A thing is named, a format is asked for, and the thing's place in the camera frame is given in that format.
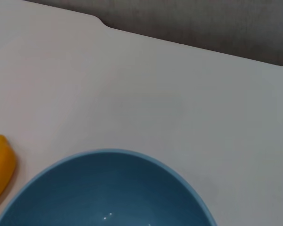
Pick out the blue bowl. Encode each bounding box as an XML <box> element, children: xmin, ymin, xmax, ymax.
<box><xmin>0</xmin><ymin>148</ymin><xmax>218</xmax><ymax>226</ymax></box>

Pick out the yellow banana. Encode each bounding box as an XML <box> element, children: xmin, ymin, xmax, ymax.
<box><xmin>0</xmin><ymin>134</ymin><xmax>17</xmax><ymax>207</ymax></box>

